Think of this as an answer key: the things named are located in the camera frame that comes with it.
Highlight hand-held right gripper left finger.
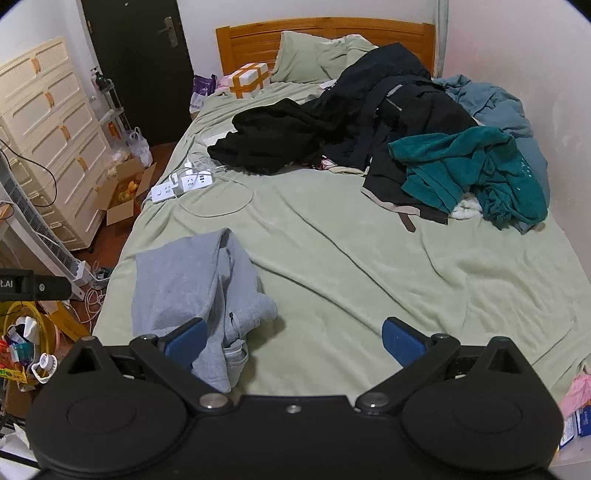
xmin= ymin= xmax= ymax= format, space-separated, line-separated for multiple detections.
xmin=65 ymin=318 xmax=234 ymax=412

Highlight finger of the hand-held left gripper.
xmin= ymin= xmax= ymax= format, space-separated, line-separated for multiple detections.
xmin=0 ymin=270 xmax=72 ymax=302

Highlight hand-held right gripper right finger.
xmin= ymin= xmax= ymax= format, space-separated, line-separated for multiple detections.
xmin=355 ymin=316 xmax=525 ymax=414

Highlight grey sweatpants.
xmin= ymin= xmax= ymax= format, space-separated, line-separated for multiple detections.
xmin=130 ymin=227 xmax=279 ymax=393

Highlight yellow bin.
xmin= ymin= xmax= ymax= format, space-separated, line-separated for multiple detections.
xmin=0 ymin=301 xmax=61 ymax=386

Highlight light green bed sheet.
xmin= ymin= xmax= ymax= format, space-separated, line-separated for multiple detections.
xmin=91 ymin=78 xmax=591 ymax=407

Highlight cardboard box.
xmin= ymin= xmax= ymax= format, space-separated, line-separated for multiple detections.
xmin=95 ymin=159 xmax=158 ymax=227

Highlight cream drawer cabinet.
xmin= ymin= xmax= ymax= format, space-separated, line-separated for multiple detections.
xmin=0 ymin=36 xmax=114 ymax=252

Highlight white fluffy cloth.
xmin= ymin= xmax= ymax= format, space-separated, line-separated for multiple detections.
xmin=450 ymin=194 xmax=483 ymax=220

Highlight white patterned cloth strip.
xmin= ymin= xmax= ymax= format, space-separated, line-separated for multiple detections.
xmin=151 ymin=182 xmax=179 ymax=204

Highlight black pants beige trim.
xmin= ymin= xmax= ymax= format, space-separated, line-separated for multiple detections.
xmin=361 ymin=134 xmax=451 ymax=234

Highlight white power strip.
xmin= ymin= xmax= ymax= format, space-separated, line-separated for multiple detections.
xmin=178 ymin=170 xmax=215 ymax=193

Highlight white plastic bag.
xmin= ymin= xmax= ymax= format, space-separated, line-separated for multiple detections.
xmin=122 ymin=127 xmax=154 ymax=168

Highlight metal rack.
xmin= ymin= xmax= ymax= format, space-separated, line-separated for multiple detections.
xmin=90 ymin=67 xmax=132 ymax=153

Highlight blue white carton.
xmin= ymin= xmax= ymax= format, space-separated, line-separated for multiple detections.
xmin=558 ymin=404 xmax=591 ymax=450

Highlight teal garment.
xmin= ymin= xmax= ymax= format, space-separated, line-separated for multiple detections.
xmin=388 ymin=126 xmax=549 ymax=230

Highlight black fleece sweater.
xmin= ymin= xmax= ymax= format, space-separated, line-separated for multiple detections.
xmin=207 ymin=98 xmax=352 ymax=176

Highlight dark door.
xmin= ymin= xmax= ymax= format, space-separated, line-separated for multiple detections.
xmin=81 ymin=0 xmax=195 ymax=146

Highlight purple bag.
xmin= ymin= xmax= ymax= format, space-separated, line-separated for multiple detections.
xmin=189 ymin=74 xmax=220 ymax=114

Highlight blue-grey blanket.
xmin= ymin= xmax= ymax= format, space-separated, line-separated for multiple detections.
xmin=431 ymin=74 xmax=552 ymax=236

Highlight dark jacket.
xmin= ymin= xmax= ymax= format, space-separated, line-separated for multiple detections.
xmin=300 ymin=42 xmax=481 ymax=185

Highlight white gift box orange ribbon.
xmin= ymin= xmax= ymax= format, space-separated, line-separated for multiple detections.
xmin=223 ymin=62 xmax=271 ymax=99

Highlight light green pillow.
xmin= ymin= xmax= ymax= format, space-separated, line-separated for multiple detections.
xmin=270 ymin=31 xmax=379 ymax=84

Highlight wooden headboard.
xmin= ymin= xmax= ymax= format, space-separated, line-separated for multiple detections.
xmin=215 ymin=17 xmax=436 ymax=77

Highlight white floor cable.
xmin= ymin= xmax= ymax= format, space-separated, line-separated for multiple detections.
xmin=82 ymin=262 xmax=112 ymax=325

